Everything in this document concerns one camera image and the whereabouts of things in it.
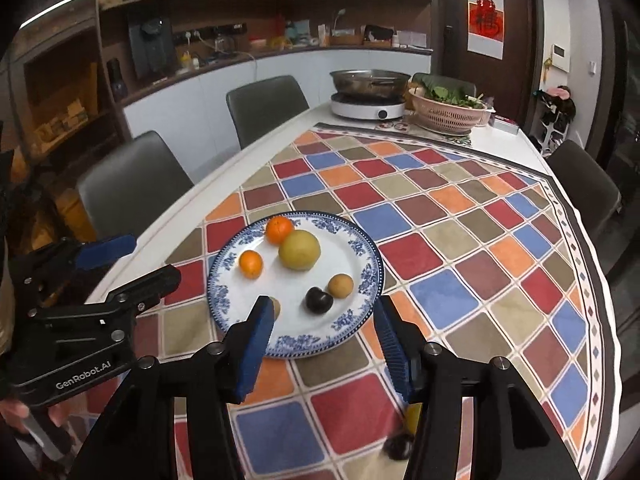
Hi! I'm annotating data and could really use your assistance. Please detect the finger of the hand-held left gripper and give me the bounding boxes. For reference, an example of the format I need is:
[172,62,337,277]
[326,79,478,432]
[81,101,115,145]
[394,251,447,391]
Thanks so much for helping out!
[30,264,182,346]
[12,234,137,286]

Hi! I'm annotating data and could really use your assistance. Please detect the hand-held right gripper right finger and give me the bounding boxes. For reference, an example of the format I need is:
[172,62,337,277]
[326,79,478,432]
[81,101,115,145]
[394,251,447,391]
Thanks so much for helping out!
[372,296,583,480]

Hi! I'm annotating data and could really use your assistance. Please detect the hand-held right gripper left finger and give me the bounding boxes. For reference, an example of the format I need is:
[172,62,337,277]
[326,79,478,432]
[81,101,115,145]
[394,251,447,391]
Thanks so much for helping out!
[67,295,276,480]

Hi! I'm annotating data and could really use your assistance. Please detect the blue rimmed white plate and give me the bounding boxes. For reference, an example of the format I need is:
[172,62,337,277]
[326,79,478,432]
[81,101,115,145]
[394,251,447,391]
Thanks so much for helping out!
[207,211,384,359]

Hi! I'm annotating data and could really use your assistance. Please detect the small orange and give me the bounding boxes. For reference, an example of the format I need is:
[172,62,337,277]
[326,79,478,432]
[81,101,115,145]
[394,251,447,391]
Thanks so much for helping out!
[238,251,264,280]

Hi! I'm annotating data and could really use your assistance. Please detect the small greenish yellow pear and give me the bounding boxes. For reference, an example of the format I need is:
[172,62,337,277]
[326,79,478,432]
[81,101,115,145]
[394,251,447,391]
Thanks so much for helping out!
[278,229,321,272]

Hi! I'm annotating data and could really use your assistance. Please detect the large orange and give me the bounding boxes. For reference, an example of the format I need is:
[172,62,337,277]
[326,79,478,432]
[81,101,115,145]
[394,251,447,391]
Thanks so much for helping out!
[265,215,295,246]

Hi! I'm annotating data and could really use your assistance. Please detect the person's left hand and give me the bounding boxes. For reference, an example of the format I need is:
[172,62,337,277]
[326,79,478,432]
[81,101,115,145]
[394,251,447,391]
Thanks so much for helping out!
[0,396,76,458]

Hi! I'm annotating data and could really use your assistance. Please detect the colourful checked tablecloth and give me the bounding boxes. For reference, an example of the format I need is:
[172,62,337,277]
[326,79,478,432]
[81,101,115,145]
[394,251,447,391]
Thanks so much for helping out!
[85,122,623,480]

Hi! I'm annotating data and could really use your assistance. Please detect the wooden display cabinet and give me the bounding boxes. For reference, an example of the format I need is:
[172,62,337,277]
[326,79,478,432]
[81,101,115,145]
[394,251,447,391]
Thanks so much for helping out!
[0,0,131,241]

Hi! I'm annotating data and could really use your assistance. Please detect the white lower cabinets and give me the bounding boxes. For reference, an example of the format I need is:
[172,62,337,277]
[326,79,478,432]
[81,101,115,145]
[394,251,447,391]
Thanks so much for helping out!
[122,50,433,141]

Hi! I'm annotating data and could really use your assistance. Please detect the black water dispenser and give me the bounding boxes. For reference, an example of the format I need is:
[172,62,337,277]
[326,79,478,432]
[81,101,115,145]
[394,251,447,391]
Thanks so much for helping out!
[127,12,178,81]

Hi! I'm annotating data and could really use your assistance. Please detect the pink round colander basket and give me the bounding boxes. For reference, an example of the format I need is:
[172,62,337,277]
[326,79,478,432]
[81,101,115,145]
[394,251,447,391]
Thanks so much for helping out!
[408,87,488,135]

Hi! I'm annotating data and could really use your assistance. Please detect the white induction cooker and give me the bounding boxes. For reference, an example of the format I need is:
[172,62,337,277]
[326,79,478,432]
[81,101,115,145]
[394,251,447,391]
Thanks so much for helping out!
[330,92,407,121]

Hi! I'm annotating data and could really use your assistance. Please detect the black power strip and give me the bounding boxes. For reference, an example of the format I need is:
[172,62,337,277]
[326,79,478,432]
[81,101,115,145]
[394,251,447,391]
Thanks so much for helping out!
[172,24,248,43]

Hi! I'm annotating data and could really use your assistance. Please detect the leafy greens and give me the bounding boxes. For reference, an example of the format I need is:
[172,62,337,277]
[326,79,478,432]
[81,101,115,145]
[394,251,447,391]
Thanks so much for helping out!
[415,76,488,110]

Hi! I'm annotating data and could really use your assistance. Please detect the steel pot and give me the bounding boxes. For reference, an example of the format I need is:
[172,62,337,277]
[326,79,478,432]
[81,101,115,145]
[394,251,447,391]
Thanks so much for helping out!
[330,70,412,101]

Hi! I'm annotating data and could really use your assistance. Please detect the stroller with pink item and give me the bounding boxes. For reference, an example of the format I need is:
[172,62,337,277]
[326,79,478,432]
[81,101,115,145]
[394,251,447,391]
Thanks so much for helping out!
[532,85,576,156]

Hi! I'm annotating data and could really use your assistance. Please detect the black framed glass doors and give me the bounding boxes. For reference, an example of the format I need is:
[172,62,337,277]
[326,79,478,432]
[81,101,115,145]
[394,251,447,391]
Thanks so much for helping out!
[597,0,640,311]

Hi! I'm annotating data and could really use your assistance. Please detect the dark brown door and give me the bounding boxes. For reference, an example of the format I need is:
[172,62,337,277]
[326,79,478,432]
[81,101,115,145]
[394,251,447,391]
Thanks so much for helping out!
[432,0,543,126]

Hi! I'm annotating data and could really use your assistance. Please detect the red and white wall calendar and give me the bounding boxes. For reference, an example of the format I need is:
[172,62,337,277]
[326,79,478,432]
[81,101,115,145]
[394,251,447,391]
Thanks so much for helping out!
[467,0,503,58]

